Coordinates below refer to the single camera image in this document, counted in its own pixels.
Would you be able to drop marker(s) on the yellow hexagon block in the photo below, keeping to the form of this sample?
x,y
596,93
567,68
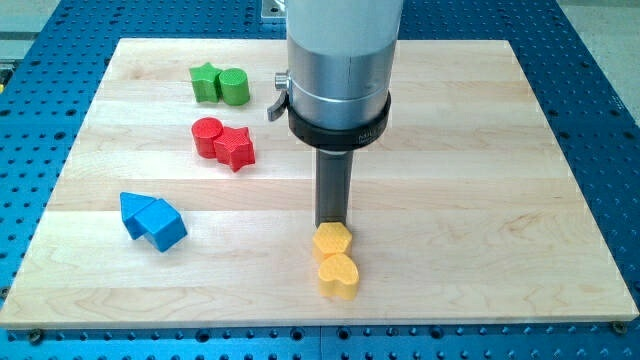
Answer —
x,y
331,238

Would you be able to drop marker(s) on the red cylinder block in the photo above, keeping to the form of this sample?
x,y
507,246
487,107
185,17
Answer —
x,y
204,132

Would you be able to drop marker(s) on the green star block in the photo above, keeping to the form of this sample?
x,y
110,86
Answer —
x,y
205,83

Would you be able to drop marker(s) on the silver metal bracket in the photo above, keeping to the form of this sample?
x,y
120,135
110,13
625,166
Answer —
x,y
273,11

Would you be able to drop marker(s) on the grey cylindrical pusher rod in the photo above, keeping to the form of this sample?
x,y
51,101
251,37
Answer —
x,y
332,186

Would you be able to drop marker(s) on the red star block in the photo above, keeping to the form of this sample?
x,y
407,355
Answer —
x,y
234,148

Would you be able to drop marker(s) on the blue triangle block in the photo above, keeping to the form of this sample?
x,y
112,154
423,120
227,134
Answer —
x,y
130,205

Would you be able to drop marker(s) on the green cylinder block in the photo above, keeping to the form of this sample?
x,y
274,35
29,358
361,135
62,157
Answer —
x,y
234,86

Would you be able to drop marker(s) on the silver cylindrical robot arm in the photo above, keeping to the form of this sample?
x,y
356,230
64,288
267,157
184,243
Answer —
x,y
340,54

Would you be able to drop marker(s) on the light wooden board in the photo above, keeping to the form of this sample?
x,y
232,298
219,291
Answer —
x,y
464,211

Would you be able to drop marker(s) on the yellow heart block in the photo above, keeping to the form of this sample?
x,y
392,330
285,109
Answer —
x,y
338,276

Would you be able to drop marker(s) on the blue perforated metal base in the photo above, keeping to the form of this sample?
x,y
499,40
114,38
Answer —
x,y
50,92

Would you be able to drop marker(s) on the blue cube block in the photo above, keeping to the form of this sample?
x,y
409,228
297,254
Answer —
x,y
161,224

